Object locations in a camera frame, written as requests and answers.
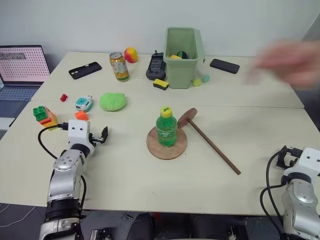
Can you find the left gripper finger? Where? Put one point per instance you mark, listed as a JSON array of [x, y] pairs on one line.
[[105, 131], [103, 140]]

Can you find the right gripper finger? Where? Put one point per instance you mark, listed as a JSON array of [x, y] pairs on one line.
[[285, 166], [280, 156]]

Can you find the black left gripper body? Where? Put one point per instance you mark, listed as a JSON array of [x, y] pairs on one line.
[[95, 139]]

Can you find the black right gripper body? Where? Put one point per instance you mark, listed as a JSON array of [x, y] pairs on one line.
[[295, 153]]

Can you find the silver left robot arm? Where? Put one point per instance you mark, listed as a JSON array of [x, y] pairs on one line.
[[65, 180]]

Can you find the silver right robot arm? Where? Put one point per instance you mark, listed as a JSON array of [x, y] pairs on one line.
[[300, 200]]

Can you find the round wooden disc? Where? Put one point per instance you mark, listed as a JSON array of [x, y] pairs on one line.
[[180, 147]]

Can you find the blurred person hand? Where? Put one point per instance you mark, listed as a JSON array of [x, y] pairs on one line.
[[292, 62]]

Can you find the orange toy block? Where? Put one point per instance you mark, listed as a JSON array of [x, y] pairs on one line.
[[81, 115]]

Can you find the green toy cabbage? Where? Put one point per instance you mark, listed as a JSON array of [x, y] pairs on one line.
[[112, 102]]

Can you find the teal white power adapter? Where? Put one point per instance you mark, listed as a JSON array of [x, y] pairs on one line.
[[84, 103]]

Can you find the small red toy block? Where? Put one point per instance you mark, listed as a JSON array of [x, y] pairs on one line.
[[64, 97]]

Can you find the green orange toy brick stack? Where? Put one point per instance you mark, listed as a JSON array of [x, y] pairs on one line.
[[43, 116]]

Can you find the green soda bottle yellow cap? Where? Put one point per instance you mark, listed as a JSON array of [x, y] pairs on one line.
[[166, 130]]

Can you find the gold drink can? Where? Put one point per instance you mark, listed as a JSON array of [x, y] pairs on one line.
[[120, 67]]

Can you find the clear plastic sheet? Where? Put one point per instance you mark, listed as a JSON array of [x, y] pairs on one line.
[[140, 72]]

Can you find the yellow black eraser sponge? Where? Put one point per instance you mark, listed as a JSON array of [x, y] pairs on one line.
[[160, 83]]

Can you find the red yellow toy peach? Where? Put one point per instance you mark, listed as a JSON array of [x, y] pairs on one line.
[[131, 55]]

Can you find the black handheld controller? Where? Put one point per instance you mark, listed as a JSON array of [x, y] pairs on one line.
[[156, 66]]

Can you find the dark rounded shape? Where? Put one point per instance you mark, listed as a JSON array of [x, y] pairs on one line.
[[140, 227], [210, 228]]

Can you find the green plastic bin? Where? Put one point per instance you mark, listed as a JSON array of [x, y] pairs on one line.
[[181, 72]]

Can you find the grey laptop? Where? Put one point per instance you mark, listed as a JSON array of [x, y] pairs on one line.
[[22, 75]]

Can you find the yellow toy fruit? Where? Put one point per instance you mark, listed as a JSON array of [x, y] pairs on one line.
[[174, 57]]

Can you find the marker with yellow cap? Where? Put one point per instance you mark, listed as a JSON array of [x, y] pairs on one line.
[[197, 81]]

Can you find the plain black smartphone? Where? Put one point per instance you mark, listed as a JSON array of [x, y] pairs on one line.
[[224, 66]]

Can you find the marker with teal cap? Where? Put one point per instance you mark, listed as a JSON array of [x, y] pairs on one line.
[[205, 78]]

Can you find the black green round object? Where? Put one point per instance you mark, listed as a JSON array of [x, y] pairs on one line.
[[183, 54]]

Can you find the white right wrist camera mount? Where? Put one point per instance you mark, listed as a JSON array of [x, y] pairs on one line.
[[308, 162]]

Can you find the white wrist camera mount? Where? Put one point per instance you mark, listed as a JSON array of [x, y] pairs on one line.
[[77, 132], [308, 162]]

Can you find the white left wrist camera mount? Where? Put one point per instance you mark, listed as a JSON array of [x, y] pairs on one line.
[[77, 132]]

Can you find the black phone case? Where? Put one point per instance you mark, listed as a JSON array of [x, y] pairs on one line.
[[85, 70]]

